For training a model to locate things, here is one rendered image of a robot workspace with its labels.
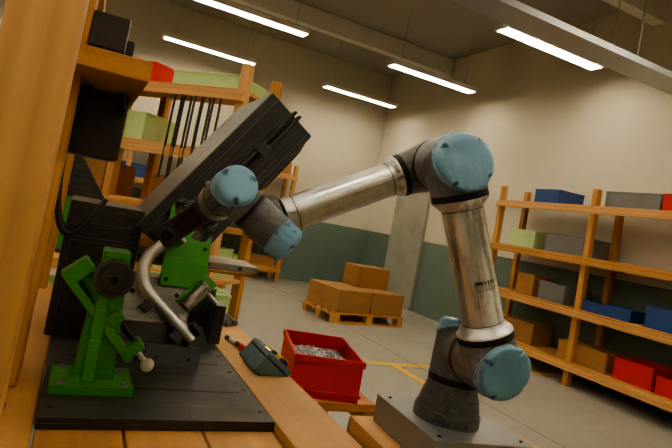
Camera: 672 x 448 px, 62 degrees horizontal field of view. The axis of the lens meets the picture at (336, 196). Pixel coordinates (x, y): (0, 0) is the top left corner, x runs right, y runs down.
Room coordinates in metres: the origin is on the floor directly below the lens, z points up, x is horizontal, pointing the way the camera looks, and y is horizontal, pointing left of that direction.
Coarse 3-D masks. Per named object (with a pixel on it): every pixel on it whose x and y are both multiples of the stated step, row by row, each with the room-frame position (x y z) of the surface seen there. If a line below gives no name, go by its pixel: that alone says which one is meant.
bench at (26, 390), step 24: (48, 288) 2.03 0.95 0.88; (48, 336) 1.45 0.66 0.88; (24, 360) 1.25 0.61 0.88; (24, 384) 1.11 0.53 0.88; (24, 408) 1.01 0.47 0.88; (0, 432) 0.90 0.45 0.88; (24, 432) 0.92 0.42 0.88; (48, 432) 0.93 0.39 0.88; (72, 432) 0.95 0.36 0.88; (96, 432) 0.97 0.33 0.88; (120, 432) 0.98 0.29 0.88; (144, 432) 1.00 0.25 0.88; (168, 432) 1.02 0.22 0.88; (192, 432) 1.04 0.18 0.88; (216, 432) 1.06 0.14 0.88; (240, 432) 1.08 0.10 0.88; (264, 432) 1.10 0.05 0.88
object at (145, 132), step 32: (160, 64) 4.37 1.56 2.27; (160, 96) 4.76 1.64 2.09; (192, 96) 4.07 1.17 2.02; (224, 96) 3.95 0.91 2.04; (256, 96) 4.08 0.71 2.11; (128, 128) 4.36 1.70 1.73; (160, 128) 4.47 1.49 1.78; (96, 160) 4.53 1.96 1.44; (160, 160) 4.12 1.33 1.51; (128, 192) 4.77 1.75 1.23; (224, 256) 4.28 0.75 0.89
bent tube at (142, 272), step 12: (180, 240) 1.42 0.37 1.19; (144, 252) 1.37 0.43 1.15; (156, 252) 1.38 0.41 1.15; (144, 264) 1.36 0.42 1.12; (144, 276) 1.35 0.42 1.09; (144, 288) 1.35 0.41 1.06; (156, 300) 1.35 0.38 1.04; (168, 312) 1.36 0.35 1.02; (180, 324) 1.37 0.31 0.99; (192, 336) 1.38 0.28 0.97
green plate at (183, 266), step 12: (192, 240) 1.45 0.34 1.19; (168, 252) 1.42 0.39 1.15; (180, 252) 1.43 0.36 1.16; (192, 252) 1.45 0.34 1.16; (204, 252) 1.46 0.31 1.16; (168, 264) 1.42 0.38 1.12; (180, 264) 1.43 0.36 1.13; (192, 264) 1.44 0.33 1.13; (204, 264) 1.46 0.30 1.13; (168, 276) 1.41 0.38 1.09; (180, 276) 1.42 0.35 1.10; (192, 276) 1.44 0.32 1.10
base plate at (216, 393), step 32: (64, 352) 1.29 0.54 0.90; (160, 384) 1.20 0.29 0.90; (192, 384) 1.23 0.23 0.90; (224, 384) 1.27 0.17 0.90; (64, 416) 0.96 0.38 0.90; (96, 416) 0.98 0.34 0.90; (128, 416) 1.00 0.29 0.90; (160, 416) 1.03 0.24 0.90; (192, 416) 1.06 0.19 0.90; (224, 416) 1.09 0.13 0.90; (256, 416) 1.12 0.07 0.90
